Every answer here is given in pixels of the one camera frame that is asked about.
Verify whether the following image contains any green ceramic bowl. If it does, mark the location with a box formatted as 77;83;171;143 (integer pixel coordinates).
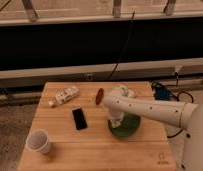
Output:
108;113;141;139

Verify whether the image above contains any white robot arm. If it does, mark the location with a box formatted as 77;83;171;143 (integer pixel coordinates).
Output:
103;94;203;171

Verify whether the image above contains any dark red oblong object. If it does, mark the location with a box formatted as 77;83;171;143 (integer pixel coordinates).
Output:
96;88;104;105

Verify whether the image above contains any black smartphone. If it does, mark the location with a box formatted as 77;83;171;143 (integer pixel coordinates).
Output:
72;108;87;130

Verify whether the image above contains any blue object on floor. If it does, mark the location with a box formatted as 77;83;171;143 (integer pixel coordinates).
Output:
152;82;171;101

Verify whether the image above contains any white paper cup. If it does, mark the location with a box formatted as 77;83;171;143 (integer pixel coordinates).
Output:
25;129;51;154

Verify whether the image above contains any black hanging cable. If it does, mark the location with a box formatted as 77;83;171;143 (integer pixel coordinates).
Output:
106;9;136;81

